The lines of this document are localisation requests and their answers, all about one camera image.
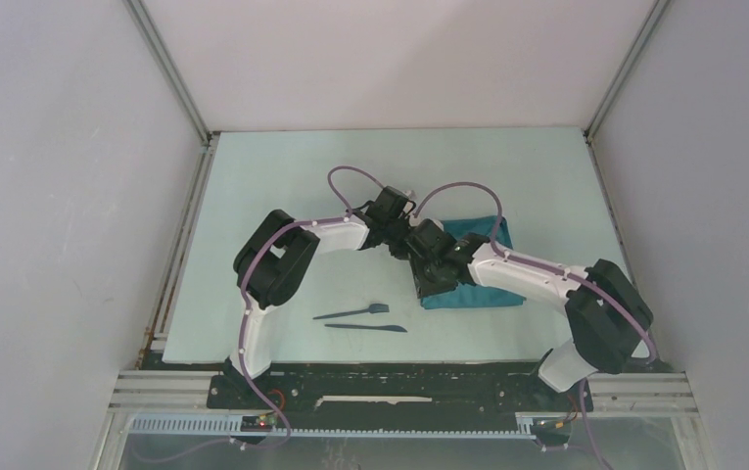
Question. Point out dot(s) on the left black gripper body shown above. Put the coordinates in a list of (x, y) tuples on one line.
[(396, 230)]

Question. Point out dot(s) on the teal cloth napkin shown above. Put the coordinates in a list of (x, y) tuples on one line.
[(469, 296)]

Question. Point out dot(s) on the aluminium frame extrusion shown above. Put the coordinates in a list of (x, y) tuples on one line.
[(147, 392)]

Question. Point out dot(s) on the dark plastic knife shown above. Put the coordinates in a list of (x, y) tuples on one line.
[(384, 328)]

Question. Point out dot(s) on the white slotted cable duct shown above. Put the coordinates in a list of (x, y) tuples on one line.
[(235, 426)]

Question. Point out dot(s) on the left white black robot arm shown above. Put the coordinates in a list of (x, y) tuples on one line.
[(271, 266)]

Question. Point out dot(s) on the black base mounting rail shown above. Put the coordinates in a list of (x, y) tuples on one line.
[(394, 396)]

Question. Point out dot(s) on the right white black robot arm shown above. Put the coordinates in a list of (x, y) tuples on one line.
[(607, 317)]

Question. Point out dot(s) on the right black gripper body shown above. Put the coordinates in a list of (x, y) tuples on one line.
[(426, 278)]

